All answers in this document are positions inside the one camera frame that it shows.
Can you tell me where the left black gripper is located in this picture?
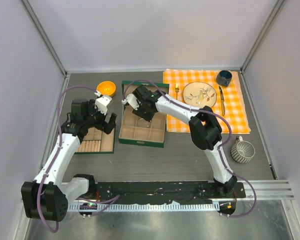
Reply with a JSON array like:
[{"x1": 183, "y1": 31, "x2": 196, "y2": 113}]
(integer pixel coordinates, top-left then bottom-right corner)
[{"x1": 84, "y1": 99, "x2": 116, "y2": 134}]

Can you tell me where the green jewelry tray insert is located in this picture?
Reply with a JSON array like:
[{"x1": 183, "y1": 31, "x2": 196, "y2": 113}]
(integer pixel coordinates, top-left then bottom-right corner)
[{"x1": 75, "y1": 127, "x2": 116, "y2": 155}]

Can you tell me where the green jewelry box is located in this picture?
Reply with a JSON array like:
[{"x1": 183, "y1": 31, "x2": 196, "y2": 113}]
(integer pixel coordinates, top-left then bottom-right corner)
[{"x1": 118, "y1": 79, "x2": 170, "y2": 149}]

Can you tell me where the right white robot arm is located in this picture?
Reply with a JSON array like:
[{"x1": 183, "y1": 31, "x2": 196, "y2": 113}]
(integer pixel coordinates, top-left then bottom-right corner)
[{"x1": 122, "y1": 85, "x2": 238, "y2": 198}]

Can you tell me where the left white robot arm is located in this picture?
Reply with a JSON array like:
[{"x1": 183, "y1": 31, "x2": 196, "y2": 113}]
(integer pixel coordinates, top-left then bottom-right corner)
[{"x1": 21, "y1": 95, "x2": 117, "y2": 222}]

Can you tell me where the gold fork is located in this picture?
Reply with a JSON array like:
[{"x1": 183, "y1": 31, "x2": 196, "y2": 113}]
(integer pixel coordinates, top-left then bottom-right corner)
[{"x1": 174, "y1": 83, "x2": 180, "y2": 99}]

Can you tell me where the orange plastic bowl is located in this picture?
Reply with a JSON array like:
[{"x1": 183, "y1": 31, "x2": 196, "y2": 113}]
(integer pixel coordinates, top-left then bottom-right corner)
[{"x1": 96, "y1": 80, "x2": 117, "y2": 97}]

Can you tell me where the beige bird pattern plate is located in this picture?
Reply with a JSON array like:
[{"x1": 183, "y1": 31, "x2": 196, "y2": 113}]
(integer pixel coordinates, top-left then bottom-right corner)
[{"x1": 182, "y1": 82, "x2": 217, "y2": 108}]

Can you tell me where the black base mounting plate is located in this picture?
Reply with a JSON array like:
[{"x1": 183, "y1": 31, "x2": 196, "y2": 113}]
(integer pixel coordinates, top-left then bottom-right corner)
[{"x1": 82, "y1": 181, "x2": 246, "y2": 205}]

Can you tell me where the gold knife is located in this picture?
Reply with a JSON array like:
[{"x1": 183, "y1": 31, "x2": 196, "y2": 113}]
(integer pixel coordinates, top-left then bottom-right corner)
[{"x1": 218, "y1": 86, "x2": 226, "y2": 116}]

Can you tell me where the dark blue mug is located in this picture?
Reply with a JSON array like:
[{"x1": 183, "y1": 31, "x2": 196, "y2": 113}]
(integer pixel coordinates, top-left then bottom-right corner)
[{"x1": 216, "y1": 70, "x2": 233, "y2": 87}]

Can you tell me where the orange white checkered cloth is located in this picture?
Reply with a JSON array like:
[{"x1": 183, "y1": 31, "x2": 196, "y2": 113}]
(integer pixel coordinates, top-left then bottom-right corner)
[{"x1": 163, "y1": 68, "x2": 251, "y2": 134}]

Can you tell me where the grey ribbed cup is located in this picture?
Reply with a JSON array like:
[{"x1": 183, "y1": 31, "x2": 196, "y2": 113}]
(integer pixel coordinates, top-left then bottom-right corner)
[{"x1": 230, "y1": 135, "x2": 256, "y2": 164}]

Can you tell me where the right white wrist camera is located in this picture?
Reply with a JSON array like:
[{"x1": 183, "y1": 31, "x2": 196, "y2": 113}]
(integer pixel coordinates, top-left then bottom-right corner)
[{"x1": 121, "y1": 93, "x2": 140, "y2": 110}]

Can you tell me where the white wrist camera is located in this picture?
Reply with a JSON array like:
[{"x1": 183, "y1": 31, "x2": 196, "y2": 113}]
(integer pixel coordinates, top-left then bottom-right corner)
[
  {"x1": 121, "y1": 93, "x2": 140, "y2": 110},
  {"x1": 94, "y1": 90, "x2": 112, "y2": 116}
]

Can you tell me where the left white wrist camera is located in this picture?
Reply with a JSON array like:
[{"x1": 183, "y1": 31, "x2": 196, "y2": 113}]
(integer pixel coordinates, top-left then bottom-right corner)
[{"x1": 94, "y1": 90, "x2": 112, "y2": 116}]

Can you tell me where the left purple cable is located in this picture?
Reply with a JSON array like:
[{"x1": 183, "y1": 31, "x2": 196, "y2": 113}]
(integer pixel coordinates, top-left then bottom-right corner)
[{"x1": 37, "y1": 84, "x2": 121, "y2": 233}]

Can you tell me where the purple cable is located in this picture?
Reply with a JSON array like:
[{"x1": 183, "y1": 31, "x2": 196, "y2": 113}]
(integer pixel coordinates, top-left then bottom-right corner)
[
  {"x1": 37, "y1": 84, "x2": 121, "y2": 233},
  {"x1": 122, "y1": 79, "x2": 258, "y2": 219}
]

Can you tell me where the white slotted cable duct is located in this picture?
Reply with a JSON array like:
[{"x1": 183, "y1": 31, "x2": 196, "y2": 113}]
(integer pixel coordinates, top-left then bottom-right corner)
[{"x1": 67, "y1": 201, "x2": 220, "y2": 213}]

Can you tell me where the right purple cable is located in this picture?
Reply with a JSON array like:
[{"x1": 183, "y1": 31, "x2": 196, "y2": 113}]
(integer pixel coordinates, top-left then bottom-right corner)
[{"x1": 122, "y1": 79, "x2": 258, "y2": 219}]

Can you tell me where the aluminium frame rail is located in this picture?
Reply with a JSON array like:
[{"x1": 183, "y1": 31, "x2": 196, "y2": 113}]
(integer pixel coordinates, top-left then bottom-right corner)
[{"x1": 21, "y1": 179, "x2": 296, "y2": 203}]

